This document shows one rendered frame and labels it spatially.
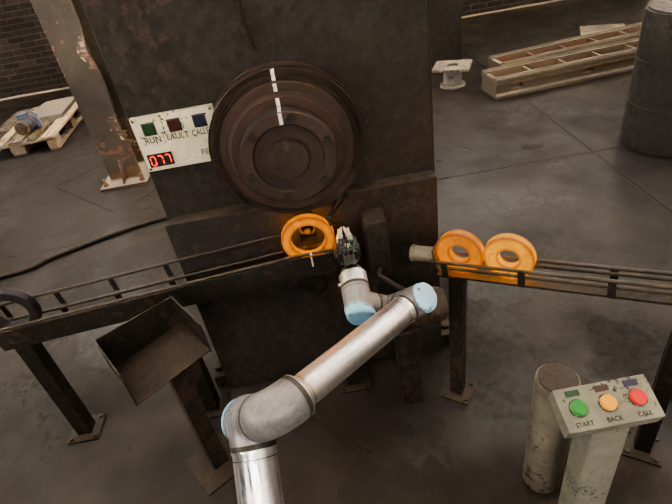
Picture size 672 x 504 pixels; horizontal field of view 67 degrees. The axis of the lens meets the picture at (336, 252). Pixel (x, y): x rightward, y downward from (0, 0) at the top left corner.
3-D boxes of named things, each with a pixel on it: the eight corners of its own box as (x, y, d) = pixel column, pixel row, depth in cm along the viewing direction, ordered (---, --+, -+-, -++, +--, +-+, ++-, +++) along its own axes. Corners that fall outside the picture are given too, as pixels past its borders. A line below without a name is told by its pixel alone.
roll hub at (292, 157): (253, 201, 157) (229, 115, 140) (341, 185, 157) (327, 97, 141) (252, 210, 152) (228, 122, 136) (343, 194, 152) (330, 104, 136)
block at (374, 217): (365, 262, 192) (358, 208, 178) (386, 258, 192) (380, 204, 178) (370, 279, 183) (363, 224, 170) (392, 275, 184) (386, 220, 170)
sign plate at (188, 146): (150, 169, 167) (129, 117, 157) (227, 155, 167) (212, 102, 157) (149, 172, 165) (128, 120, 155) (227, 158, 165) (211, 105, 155)
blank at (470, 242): (436, 227, 166) (433, 233, 164) (483, 230, 158) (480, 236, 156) (442, 265, 174) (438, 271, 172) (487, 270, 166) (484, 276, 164)
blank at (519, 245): (483, 231, 158) (480, 236, 156) (536, 234, 150) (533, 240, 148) (487, 270, 166) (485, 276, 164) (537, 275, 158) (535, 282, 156)
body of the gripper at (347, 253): (356, 233, 166) (362, 263, 159) (357, 249, 173) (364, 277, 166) (333, 238, 166) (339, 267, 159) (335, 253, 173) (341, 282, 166)
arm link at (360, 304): (367, 329, 159) (340, 325, 154) (360, 296, 166) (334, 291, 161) (384, 314, 153) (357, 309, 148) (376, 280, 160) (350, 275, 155)
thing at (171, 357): (171, 470, 195) (93, 340, 153) (228, 427, 208) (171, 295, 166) (196, 507, 182) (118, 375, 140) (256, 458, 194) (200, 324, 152)
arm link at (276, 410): (250, 407, 109) (428, 271, 150) (229, 410, 118) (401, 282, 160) (277, 453, 109) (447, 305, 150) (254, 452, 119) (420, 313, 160)
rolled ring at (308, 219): (330, 213, 169) (329, 208, 172) (276, 223, 170) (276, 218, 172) (338, 257, 180) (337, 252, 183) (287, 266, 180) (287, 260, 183)
